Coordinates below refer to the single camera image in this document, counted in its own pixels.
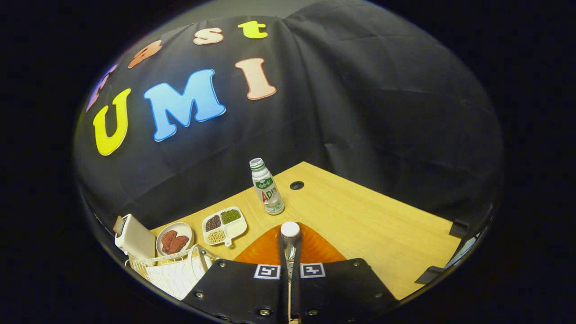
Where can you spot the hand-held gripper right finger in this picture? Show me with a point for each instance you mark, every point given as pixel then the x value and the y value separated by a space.
pixel 342 288

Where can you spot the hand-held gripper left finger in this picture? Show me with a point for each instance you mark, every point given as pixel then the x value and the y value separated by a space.
pixel 234 288

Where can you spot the white divided bean dish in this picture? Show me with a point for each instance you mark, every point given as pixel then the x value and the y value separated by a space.
pixel 234 230

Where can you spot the round plate with meat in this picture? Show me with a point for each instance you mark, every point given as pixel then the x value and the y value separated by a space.
pixel 185 228

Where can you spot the white drip tray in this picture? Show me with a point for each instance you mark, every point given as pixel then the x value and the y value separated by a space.
pixel 177 276

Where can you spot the red meat piece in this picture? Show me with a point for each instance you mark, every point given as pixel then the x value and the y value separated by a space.
pixel 181 243
pixel 167 238

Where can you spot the white green-label drink bottle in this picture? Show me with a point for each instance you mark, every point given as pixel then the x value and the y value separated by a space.
pixel 269 191

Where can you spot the white toaster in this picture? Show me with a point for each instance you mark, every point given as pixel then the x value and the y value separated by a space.
pixel 137 238

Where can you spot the toast slice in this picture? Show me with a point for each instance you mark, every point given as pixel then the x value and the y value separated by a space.
pixel 118 225

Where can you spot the black table edge bracket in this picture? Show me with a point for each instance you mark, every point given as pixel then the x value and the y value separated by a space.
pixel 429 274
pixel 460 228

